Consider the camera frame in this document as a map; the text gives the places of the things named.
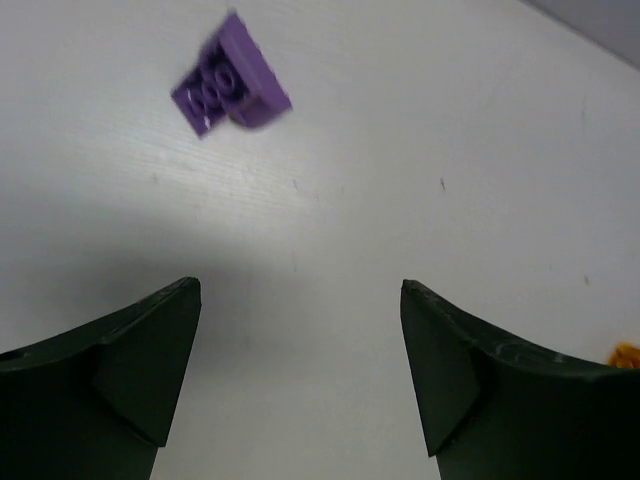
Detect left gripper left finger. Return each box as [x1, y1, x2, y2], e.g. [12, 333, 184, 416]
[1, 277, 201, 479]

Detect purple lego brick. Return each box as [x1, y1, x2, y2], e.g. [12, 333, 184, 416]
[171, 10, 292, 138]

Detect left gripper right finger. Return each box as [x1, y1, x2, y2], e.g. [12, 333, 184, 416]
[400, 280, 639, 479]

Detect yellow round lego piece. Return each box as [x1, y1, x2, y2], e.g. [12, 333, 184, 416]
[607, 342, 640, 369]

